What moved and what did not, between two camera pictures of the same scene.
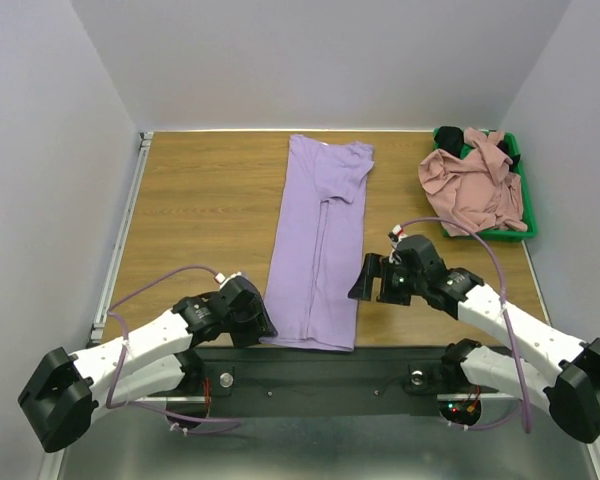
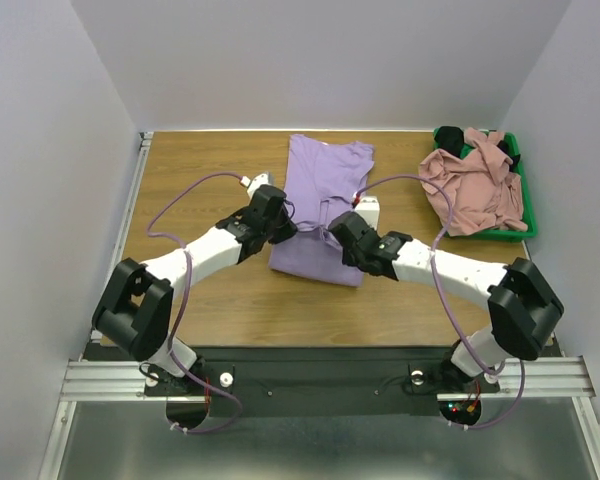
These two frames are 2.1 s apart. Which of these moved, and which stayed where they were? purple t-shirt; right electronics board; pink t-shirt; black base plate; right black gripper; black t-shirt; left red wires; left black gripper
Moved: left black gripper; purple t-shirt; right black gripper
Stayed: left red wires; right electronics board; black base plate; pink t-shirt; black t-shirt
